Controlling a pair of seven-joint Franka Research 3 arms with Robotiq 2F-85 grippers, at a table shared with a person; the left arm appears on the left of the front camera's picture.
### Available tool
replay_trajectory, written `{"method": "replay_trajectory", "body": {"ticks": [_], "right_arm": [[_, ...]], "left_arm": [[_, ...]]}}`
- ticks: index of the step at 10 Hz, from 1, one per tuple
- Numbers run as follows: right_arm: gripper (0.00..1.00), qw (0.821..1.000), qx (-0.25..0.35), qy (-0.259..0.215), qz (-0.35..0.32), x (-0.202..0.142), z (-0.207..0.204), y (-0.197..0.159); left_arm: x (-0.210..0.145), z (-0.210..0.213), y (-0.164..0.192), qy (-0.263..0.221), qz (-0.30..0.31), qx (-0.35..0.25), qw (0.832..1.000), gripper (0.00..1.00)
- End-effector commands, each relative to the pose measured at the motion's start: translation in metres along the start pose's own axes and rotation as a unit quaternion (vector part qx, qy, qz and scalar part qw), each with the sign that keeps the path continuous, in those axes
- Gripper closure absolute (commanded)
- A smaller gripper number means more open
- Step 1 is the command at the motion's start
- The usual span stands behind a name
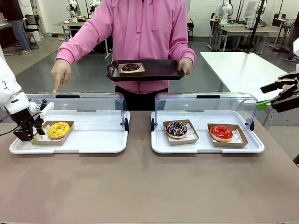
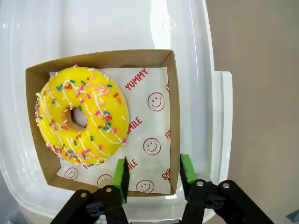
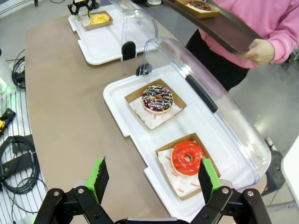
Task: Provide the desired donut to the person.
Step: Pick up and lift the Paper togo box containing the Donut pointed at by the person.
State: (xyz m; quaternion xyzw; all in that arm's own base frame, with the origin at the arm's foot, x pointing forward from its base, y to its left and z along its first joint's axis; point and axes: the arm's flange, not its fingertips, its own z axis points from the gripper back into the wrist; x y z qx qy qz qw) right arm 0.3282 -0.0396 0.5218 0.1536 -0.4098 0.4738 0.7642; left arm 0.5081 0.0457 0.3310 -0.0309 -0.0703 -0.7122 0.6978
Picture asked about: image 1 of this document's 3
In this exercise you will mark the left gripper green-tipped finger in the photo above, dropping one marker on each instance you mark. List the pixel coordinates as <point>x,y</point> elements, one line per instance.
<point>40,130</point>
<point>35,141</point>

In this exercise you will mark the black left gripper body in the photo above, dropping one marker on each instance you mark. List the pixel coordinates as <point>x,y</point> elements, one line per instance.
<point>24,127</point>

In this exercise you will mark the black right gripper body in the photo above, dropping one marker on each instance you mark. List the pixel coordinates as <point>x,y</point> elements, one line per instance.
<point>289,93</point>

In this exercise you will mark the brown cardboard donut tray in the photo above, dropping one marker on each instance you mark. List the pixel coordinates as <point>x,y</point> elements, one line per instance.
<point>130,74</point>
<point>53,142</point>
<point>194,140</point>
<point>244,141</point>

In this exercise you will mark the chocolate glazed donut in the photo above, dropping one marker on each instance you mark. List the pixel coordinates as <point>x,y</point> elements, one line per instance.
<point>127,67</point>

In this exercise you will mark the black serving tray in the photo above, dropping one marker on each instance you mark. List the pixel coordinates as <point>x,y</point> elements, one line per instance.
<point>158,70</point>

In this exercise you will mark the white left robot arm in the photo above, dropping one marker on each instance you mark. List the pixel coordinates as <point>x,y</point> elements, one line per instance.
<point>7,86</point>

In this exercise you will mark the person's left forearm pink sleeve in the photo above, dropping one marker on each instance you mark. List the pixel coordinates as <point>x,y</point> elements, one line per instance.
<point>184,50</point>

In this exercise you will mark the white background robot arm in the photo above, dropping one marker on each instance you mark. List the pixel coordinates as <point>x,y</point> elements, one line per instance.
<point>226,9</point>

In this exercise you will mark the person's right forearm pink sleeve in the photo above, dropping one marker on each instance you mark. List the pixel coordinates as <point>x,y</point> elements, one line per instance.
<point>74,46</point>

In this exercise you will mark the yellow sprinkled donut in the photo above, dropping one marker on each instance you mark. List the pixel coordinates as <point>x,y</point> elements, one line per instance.
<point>52,131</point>

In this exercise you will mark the red glazed donut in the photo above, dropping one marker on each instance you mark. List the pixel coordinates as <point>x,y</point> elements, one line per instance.
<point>216,134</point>

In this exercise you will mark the dark donut with white drizzle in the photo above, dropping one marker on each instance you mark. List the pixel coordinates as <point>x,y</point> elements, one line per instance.
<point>170,131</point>

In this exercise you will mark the background person in jeans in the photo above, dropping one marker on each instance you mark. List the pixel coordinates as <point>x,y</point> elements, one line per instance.
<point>16,23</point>

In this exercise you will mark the person's right hand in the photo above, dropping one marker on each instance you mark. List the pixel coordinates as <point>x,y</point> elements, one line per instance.
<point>60,72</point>

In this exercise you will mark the person's left hand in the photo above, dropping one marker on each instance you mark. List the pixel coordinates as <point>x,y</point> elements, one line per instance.
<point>187,66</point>

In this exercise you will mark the black lid hinge knob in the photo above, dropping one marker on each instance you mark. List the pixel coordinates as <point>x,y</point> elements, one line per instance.
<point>126,124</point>
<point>152,124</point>
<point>251,124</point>

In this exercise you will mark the clear plastic display lid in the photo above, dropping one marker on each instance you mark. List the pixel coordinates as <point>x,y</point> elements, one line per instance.
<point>98,102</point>
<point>233,103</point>

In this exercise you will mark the white table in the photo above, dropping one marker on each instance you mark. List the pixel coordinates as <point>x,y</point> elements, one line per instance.
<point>243,70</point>

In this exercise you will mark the white flat panel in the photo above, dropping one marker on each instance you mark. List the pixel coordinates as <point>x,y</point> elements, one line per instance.
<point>296,47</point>

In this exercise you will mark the white display tray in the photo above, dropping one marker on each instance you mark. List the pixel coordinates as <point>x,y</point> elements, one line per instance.
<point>88,140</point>
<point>203,148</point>

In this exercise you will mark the black stand pole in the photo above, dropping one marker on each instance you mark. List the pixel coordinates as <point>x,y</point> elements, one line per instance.
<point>254,28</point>

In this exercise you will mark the grey background table group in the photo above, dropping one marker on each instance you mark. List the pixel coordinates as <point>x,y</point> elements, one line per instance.
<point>243,29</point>

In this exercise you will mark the black background chair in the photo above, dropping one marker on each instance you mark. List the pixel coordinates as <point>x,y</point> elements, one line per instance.
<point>279,19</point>

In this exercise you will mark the dark cabinet with white top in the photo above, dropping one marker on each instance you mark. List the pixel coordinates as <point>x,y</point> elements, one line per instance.
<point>4,37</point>

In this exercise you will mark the black metal chair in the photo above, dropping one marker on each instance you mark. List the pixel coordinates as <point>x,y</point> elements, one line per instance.
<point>35,25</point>

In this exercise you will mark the black trousers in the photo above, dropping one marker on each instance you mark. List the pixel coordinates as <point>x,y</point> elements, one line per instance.
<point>140,100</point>

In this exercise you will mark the pink hoodie torso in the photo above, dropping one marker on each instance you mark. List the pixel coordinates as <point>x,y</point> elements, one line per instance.
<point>144,35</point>

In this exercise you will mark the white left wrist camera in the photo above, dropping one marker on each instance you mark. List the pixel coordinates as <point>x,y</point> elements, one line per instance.
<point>47,109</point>

